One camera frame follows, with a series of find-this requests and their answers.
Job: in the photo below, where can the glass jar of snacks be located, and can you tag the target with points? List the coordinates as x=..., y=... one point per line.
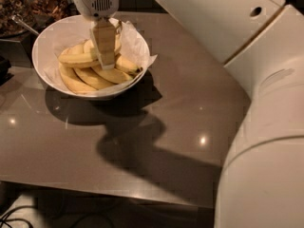
x=19, y=8

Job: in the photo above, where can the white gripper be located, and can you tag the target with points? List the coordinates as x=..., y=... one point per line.
x=95, y=3

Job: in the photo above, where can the right short yellow banana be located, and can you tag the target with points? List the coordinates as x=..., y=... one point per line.
x=125, y=65

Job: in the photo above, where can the metal scoop handle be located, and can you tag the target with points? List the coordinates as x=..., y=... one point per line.
x=21, y=23

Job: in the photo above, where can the white bowl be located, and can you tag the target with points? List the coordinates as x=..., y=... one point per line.
x=44, y=38

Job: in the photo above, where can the white paper liner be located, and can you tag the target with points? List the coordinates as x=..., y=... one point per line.
x=133, y=45

